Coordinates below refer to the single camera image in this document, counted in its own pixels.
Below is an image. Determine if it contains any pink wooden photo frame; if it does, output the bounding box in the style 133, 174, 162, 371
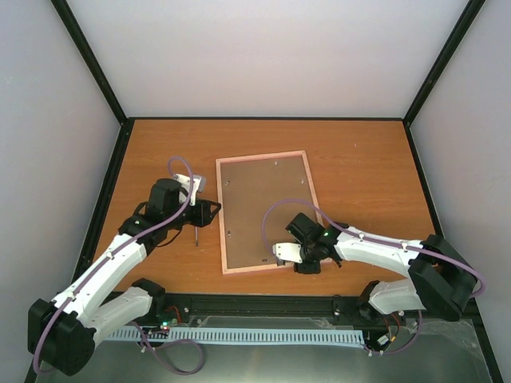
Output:
216, 150, 323, 274

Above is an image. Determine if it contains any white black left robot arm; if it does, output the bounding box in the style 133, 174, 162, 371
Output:
27, 174, 221, 376

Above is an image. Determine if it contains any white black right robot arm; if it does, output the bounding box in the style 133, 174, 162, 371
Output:
272, 213, 478, 322

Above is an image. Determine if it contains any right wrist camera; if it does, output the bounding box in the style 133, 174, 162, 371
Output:
272, 243, 303, 266

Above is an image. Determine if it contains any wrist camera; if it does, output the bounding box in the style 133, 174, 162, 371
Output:
172, 173, 206, 206
272, 243, 303, 266

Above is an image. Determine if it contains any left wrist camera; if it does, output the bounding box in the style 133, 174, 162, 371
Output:
172, 173, 206, 206

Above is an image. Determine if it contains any light blue cable duct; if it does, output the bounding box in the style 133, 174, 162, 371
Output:
107, 325, 365, 347

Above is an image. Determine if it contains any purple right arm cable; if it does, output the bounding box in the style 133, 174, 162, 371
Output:
261, 198, 488, 356

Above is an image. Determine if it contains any black enclosure frame post left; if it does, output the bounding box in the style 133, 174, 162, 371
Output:
50, 0, 128, 126

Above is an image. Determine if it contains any black enclosure frame post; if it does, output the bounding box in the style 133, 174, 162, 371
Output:
50, 0, 128, 126
403, 0, 485, 128

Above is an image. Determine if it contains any black enclosure frame post right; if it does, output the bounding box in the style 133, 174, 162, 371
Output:
403, 0, 485, 128

